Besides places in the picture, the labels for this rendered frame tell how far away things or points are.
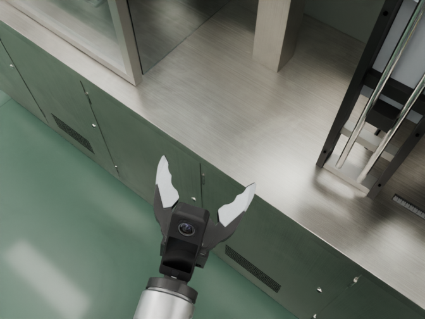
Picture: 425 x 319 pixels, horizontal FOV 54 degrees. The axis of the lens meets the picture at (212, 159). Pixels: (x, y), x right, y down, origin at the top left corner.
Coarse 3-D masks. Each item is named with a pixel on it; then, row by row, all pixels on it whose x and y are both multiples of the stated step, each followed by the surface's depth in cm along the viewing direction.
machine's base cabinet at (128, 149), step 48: (0, 48) 164; (48, 96) 168; (96, 96) 132; (96, 144) 172; (144, 144) 134; (144, 192) 177; (192, 192) 137; (240, 192) 112; (240, 240) 139; (288, 240) 113; (288, 288) 142; (336, 288) 115
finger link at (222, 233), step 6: (240, 216) 61; (234, 222) 60; (216, 228) 59; (222, 228) 59; (228, 228) 59; (234, 228) 60; (216, 234) 59; (222, 234) 59; (228, 234) 59; (216, 240) 58; (222, 240) 59
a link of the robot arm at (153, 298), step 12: (156, 288) 54; (144, 300) 54; (156, 300) 53; (168, 300) 53; (180, 300) 53; (144, 312) 52; (156, 312) 52; (168, 312) 52; (180, 312) 53; (192, 312) 55
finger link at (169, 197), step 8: (160, 160) 64; (160, 168) 63; (160, 176) 62; (168, 176) 62; (160, 184) 61; (168, 184) 62; (160, 192) 61; (168, 192) 61; (176, 192) 61; (168, 200) 60; (176, 200) 61
